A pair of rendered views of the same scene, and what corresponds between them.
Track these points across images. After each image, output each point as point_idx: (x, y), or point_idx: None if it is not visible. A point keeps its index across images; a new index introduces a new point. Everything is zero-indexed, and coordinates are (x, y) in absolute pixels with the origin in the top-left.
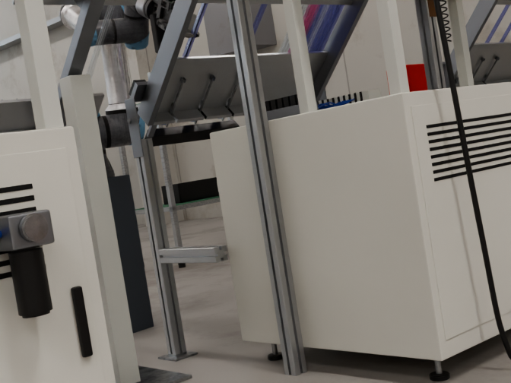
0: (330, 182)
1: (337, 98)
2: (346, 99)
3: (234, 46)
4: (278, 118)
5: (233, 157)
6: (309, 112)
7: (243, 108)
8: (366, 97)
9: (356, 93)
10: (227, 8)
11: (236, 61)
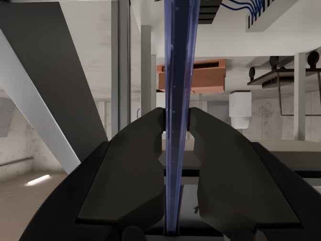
0: None
1: (264, 8)
2: (258, 13)
3: (112, 77)
4: (133, 13)
5: None
6: (139, 30)
7: (111, 14)
8: (246, 24)
9: (251, 24)
10: (111, 116)
11: (112, 62)
